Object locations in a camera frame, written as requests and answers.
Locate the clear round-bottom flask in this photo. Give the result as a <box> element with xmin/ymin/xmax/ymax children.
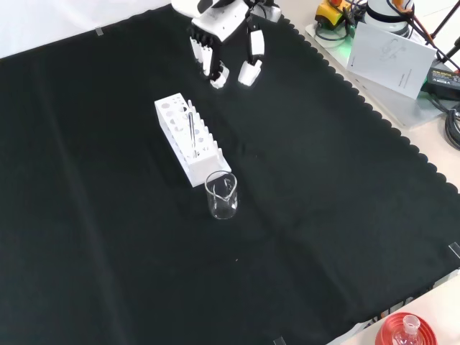
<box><xmin>393</xmin><ymin>315</ymin><xmax>421</xmax><ymax>345</ymax></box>

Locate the clear glass beaker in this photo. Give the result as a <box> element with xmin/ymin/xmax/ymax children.
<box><xmin>203</xmin><ymin>170</ymin><xmax>241</xmax><ymax>221</ymax></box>

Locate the thick black cable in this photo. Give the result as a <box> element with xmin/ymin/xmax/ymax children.
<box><xmin>443</xmin><ymin>102</ymin><xmax>460</xmax><ymax>152</ymax></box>

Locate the black tripod leg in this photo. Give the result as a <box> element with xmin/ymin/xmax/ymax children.
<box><xmin>426</xmin><ymin>0</ymin><xmax>460</xmax><ymax>73</ymax></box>

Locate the pale board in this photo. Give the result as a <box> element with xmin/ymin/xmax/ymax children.
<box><xmin>304</xmin><ymin>19</ymin><xmax>447</xmax><ymax>132</ymax></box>

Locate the yellow stop button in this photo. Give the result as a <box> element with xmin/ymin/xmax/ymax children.
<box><xmin>314</xmin><ymin>0</ymin><xmax>348</xmax><ymax>28</ymax></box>

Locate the orange and black cable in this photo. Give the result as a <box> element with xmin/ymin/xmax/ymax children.
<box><xmin>395</xmin><ymin>0</ymin><xmax>436</xmax><ymax>48</ymax></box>

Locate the black cloth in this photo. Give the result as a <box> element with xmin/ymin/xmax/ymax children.
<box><xmin>0</xmin><ymin>0</ymin><xmax>460</xmax><ymax>345</ymax></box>

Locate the black stop button cable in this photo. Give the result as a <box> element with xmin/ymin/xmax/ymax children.
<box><xmin>314</xmin><ymin>20</ymin><xmax>356</xmax><ymax>42</ymax></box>

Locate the clear glass rod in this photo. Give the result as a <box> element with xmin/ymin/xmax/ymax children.
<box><xmin>186</xmin><ymin>111</ymin><xmax>198</xmax><ymax>160</ymax></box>

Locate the white test tube rack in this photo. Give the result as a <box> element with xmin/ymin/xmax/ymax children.
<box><xmin>154</xmin><ymin>92</ymin><xmax>232</xmax><ymax>189</ymax></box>

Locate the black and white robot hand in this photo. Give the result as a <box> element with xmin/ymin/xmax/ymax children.
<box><xmin>171</xmin><ymin>0</ymin><xmax>283</xmax><ymax>90</ymax></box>

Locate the white paper booklet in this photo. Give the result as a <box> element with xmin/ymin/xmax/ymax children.
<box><xmin>346</xmin><ymin>22</ymin><xmax>438</xmax><ymax>101</ymax></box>

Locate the black power adapter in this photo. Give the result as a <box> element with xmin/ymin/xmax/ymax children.
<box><xmin>420</xmin><ymin>66</ymin><xmax>460</xmax><ymax>102</ymax></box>

